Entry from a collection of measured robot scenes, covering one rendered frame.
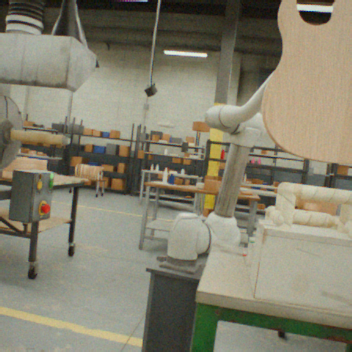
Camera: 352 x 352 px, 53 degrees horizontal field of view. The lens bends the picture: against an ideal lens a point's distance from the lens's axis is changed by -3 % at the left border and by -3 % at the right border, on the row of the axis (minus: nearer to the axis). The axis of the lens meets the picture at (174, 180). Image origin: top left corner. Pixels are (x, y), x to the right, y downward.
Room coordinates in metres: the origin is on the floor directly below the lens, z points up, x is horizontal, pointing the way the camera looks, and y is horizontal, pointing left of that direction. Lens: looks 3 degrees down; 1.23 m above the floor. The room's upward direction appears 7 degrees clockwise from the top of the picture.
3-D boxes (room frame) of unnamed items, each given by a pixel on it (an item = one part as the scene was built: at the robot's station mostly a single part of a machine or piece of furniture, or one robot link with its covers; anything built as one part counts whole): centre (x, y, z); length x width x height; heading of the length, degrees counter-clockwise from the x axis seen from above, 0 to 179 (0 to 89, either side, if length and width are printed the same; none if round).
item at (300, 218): (1.00, -0.38, 1.12); 0.20 x 0.03 x 0.03; 83
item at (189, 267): (1.83, -0.07, 0.73); 0.22 x 0.18 x 0.06; 73
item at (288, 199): (0.86, -0.28, 1.15); 0.03 x 0.03 x 0.09
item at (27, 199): (1.43, 0.63, 0.99); 0.24 x 0.21 x 0.26; 80
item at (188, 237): (1.83, -0.10, 0.87); 0.18 x 0.16 x 0.22; 116
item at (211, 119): (1.74, -0.18, 1.46); 0.18 x 0.14 x 0.13; 26
